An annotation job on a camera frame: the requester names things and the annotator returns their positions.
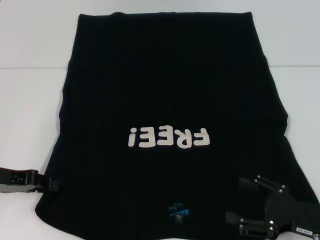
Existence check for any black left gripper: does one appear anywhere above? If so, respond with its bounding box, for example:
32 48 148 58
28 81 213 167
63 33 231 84
0 167 60 195

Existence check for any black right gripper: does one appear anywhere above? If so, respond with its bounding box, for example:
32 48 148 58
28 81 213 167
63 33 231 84
225 175 320 237

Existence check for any black shirt with FREE print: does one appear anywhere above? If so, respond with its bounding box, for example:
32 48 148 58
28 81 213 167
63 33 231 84
34 11 320 240

